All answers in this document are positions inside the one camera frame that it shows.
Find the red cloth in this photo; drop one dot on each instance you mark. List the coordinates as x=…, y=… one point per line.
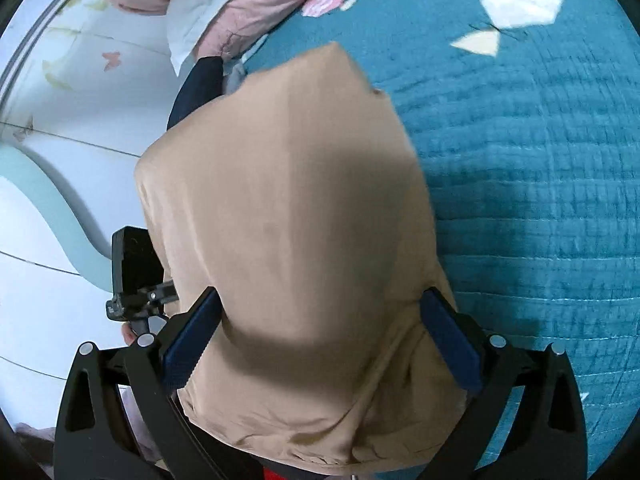
x=280, y=474

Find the teal quilted blanket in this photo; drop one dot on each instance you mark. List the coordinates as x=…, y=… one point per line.
x=525, y=160

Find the pink padded jacket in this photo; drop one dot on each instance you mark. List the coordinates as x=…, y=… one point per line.
x=260, y=5

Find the navy garment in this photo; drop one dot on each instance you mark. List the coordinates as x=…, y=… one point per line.
x=197, y=90

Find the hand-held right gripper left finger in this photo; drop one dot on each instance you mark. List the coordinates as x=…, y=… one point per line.
x=192, y=340

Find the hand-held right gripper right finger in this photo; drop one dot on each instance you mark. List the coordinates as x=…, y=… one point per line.
x=450, y=342

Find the white and teal bed frame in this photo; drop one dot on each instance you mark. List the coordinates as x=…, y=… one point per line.
x=55, y=195

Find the tan jacket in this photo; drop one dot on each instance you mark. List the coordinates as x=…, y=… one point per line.
x=290, y=220

